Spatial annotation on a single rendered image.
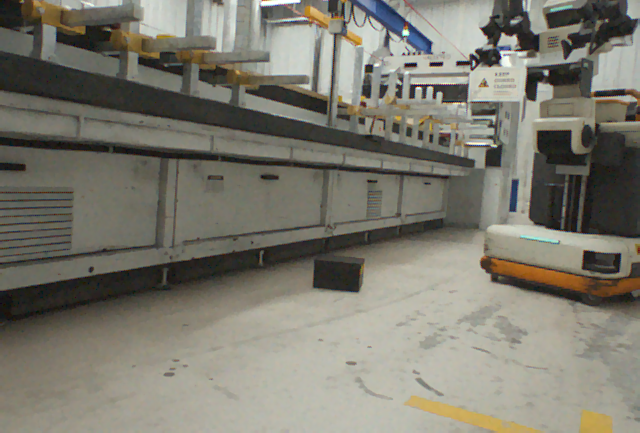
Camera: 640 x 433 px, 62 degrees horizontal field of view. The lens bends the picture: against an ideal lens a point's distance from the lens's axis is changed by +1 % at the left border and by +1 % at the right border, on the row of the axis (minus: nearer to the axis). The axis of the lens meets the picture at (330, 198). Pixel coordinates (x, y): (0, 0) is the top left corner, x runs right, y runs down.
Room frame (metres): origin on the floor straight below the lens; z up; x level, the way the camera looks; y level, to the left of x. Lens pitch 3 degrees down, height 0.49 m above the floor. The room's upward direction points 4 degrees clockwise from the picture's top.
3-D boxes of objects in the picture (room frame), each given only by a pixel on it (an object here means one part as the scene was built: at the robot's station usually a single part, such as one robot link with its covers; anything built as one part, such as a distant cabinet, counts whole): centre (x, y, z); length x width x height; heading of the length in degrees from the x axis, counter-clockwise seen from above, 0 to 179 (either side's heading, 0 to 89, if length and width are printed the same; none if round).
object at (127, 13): (1.31, 0.65, 0.81); 0.43 x 0.03 x 0.04; 62
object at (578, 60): (2.43, -0.99, 0.99); 0.28 x 0.16 x 0.22; 39
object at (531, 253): (2.62, -1.22, 0.16); 0.67 x 0.64 x 0.25; 129
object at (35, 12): (1.32, 0.70, 0.81); 0.14 x 0.06 x 0.05; 152
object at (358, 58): (2.85, -0.10, 0.92); 0.04 x 0.04 x 0.48; 62
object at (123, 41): (1.54, 0.59, 0.81); 0.14 x 0.06 x 0.05; 152
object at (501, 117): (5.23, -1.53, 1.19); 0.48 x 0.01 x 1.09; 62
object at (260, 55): (1.76, 0.42, 0.83); 0.43 x 0.03 x 0.04; 62
